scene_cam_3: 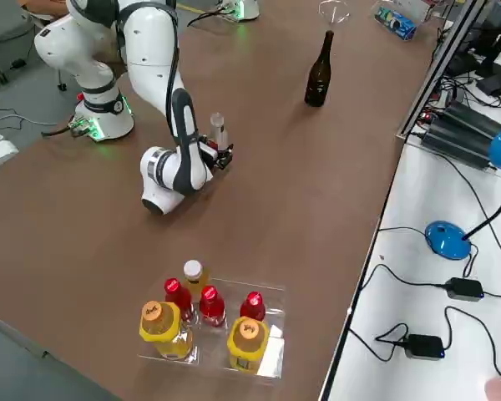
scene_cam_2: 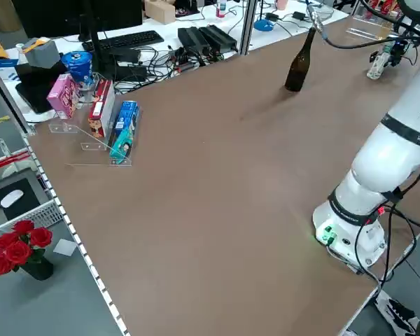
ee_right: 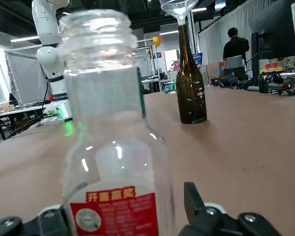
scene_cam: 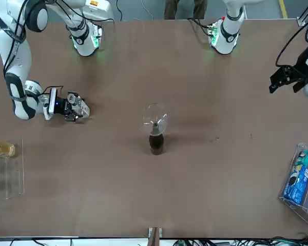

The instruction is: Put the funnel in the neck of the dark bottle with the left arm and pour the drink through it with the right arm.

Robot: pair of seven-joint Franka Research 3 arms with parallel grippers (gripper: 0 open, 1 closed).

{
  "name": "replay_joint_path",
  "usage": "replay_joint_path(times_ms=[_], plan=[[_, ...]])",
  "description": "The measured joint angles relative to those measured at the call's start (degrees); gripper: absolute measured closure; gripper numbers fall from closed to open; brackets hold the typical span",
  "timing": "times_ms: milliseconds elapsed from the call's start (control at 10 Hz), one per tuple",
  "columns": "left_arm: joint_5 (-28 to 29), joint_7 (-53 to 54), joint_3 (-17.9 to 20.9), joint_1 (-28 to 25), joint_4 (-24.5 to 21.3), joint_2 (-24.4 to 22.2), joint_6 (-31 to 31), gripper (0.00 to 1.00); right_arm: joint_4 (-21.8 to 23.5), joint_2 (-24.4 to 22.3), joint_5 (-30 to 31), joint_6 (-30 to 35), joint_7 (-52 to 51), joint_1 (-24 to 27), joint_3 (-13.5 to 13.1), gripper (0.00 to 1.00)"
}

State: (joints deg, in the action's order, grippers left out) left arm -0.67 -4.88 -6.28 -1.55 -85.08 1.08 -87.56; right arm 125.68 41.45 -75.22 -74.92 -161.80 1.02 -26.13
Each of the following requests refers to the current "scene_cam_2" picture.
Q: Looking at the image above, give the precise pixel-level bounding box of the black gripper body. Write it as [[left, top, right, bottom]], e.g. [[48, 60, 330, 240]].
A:
[[391, 38, 410, 63]]

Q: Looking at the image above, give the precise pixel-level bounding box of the clear plastic drink bottle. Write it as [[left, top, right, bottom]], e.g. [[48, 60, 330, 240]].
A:
[[366, 52, 389, 81]]

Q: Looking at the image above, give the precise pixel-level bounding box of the clear acrylic bottle shelf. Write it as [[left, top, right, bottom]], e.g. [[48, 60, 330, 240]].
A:
[[346, 6, 403, 40]]

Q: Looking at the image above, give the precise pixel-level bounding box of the dark glass bottle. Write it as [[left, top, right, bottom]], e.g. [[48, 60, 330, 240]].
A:
[[283, 27, 318, 93]]

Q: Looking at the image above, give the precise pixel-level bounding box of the blue desk lamp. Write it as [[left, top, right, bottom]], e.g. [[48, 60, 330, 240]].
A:
[[253, 19, 277, 32]]

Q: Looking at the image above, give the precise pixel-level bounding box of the black power supply unit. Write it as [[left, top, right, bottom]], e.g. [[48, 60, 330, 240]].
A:
[[177, 27, 211, 54], [199, 24, 239, 50]]

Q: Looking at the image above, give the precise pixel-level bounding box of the cardboard box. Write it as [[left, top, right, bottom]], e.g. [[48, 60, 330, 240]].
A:
[[144, 0, 179, 25]]

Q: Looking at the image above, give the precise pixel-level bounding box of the black white sneaker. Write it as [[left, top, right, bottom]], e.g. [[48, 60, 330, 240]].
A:
[[373, 291, 420, 336]]

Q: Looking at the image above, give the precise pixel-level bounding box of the black keyboard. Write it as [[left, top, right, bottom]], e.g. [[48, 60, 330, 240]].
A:
[[80, 29, 165, 53]]

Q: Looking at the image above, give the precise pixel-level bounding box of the blue cookie box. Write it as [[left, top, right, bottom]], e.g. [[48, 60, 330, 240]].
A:
[[113, 100, 141, 136]]

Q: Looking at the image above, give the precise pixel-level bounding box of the teal snack box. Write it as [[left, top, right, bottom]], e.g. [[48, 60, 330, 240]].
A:
[[108, 127, 138, 160]]

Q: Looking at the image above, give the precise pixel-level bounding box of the red white snack box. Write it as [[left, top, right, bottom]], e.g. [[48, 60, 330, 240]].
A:
[[87, 78, 116, 139]]

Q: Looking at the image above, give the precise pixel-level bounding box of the blue cylindrical snack can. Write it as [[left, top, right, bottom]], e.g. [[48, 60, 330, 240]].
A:
[[61, 51, 95, 90]]

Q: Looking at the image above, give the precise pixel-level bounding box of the clear acrylic snack shelf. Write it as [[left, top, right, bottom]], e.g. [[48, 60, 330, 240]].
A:
[[48, 71, 144, 168]]

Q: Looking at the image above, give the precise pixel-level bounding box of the pink snack box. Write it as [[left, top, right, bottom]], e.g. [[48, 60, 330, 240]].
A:
[[45, 73, 82, 120]]

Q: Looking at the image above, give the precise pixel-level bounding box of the black monitor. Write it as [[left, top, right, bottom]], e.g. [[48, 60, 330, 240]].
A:
[[12, 0, 144, 73]]

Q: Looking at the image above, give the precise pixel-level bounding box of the grey box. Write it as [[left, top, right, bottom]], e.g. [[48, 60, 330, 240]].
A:
[[22, 37, 62, 70]]

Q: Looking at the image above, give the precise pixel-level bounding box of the black flat box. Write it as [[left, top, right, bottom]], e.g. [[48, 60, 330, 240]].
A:
[[15, 64, 71, 115]]

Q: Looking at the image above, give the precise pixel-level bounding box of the white card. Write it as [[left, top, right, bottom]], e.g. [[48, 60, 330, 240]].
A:
[[52, 238, 77, 256]]

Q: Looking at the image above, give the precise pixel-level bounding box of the black mouse mat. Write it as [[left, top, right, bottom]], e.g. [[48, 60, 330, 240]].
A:
[[0, 177, 45, 221]]

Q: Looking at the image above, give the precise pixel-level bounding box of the white computer mouse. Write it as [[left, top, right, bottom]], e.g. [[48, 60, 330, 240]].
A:
[[0, 189, 25, 209]]

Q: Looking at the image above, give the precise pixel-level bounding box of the black vase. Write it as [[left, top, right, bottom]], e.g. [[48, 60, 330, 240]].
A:
[[19, 258, 55, 281]]

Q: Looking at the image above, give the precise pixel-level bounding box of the red roses bunch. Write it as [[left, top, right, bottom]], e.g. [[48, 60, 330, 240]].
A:
[[0, 219, 53, 277]]

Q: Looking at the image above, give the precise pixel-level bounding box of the black cable silver connector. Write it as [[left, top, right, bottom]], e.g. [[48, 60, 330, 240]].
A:
[[306, 3, 412, 50]]

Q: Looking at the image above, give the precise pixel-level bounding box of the aluminium frame post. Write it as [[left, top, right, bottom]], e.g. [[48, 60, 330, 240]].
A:
[[239, 0, 259, 56]]

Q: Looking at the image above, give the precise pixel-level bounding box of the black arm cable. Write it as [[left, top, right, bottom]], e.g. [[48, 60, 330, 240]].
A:
[[327, 115, 420, 286]]

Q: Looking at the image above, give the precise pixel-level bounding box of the tangle of black cables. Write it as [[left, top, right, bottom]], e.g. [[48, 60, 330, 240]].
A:
[[115, 45, 239, 94]]

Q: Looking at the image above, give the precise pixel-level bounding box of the white wire basket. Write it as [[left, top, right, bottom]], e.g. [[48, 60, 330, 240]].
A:
[[0, 148, 64, 232]]

